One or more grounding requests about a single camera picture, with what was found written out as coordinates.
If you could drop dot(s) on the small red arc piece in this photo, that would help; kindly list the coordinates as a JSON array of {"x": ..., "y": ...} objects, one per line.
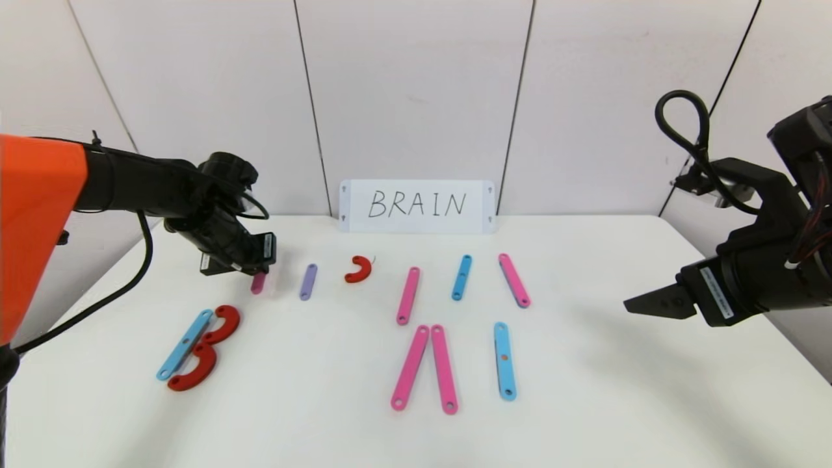
[{"x": 366, "y": 270}]

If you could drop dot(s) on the large red arc piece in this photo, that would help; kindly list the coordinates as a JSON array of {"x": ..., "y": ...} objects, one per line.
[
  {"x": 198, "y": 375},
  {"x": 231, "y": 323}
]

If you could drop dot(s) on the blue bar with orange hole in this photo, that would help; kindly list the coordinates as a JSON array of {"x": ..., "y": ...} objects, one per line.
[{"x": 504, "y": 374}]

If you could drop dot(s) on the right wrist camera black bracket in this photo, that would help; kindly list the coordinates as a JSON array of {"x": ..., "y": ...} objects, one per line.
[{"x": 747, "y": 172}]

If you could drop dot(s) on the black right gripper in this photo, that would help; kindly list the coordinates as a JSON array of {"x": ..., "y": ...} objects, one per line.
[{"x": 714, "y": 292}]

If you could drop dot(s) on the long light blue flat bar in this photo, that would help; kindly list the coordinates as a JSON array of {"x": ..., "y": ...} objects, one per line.
[{"x": 186, "y": 344}]

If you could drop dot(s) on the pink bar with holes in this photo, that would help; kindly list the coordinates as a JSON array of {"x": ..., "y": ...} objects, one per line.
[
  {"x": 259, "y": 284},
  {"x": 410, "y": 367},
  {"x": 408, "y": 296},
  {"x": 513, "y": 280},
  {"x": 444, "y": 369}
]

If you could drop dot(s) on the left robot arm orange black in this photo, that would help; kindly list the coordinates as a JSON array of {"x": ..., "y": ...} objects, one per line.
[{"x": 130, "y": 179}]

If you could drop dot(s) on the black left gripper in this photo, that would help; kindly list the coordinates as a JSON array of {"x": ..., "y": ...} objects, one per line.
[{"x": 259, "y": 254}]

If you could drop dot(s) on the short purple flat bar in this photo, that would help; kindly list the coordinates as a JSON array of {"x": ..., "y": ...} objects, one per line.
[{"x": 309, "y": 282}]

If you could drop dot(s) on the short blue flat bar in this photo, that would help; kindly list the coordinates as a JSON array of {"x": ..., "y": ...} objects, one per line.
[{"x": 461, "y": 277}]

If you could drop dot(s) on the white sign reading BRAIN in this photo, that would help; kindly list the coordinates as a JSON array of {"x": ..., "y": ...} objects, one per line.
[{"x": 390, "y": 224}]

